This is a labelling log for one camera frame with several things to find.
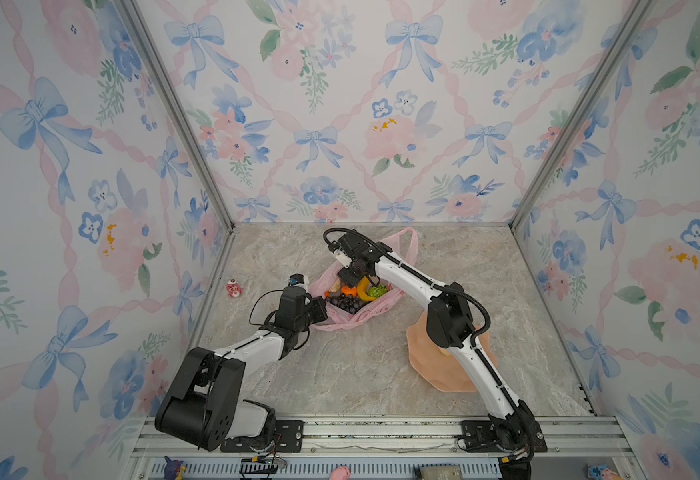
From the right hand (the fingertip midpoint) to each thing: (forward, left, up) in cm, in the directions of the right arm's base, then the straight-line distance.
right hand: (351, 268), depth 102 cm
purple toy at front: (-56, +38, +1) cm, 68 cm away
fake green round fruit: (-9, -9, +1) cm, 13 cm away
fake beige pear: (-9, +4, +2) cm, 10 cm away
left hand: (-14, +7, +4) cm, 16 cm away
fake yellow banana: (-8, -4, -1) cm, 10 cm away
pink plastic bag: (-19, +6, 0) cm, 20 cm away
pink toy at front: (-56, +1, -3) cm, 57 cm away
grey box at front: (-56, -22, -1) cm, 60 cm away
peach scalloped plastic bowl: (-31, -25, -3) cm, 40 cm away
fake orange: (-10, 0, +1) cm, 10 cm away
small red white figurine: (-8, +38, 0) cm, 39 cm away
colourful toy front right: (-55, -58, -3) cm, 80 cm away
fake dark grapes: (-14, 0, 0) cm, 14 cm away
